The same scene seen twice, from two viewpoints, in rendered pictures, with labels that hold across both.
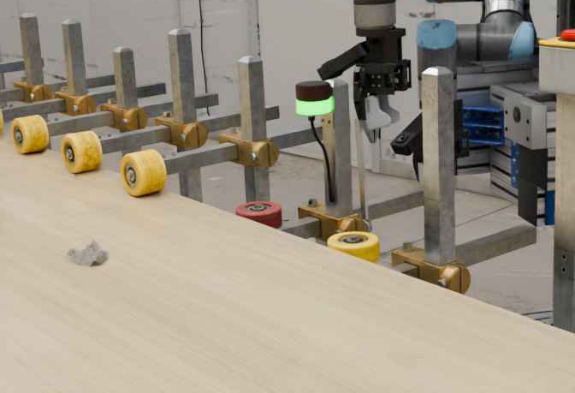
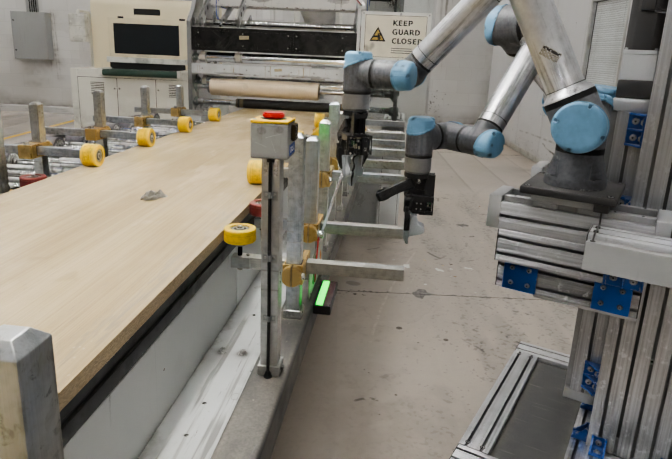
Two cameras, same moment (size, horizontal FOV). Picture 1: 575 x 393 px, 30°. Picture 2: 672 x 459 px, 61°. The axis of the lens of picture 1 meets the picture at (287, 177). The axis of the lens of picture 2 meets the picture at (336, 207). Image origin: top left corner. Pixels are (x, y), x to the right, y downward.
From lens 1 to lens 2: 1.40 m
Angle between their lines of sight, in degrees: 41
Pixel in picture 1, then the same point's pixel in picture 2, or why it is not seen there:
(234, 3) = not seen: hidden behind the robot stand
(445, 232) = (291, 242)
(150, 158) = (256, 164)
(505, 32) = (473, 134)
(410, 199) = (380, 231)
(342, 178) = (309, 199)
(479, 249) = (344, 267)
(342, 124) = (311, 165)
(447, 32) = (418, 125)
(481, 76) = not seen: hidden behind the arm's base
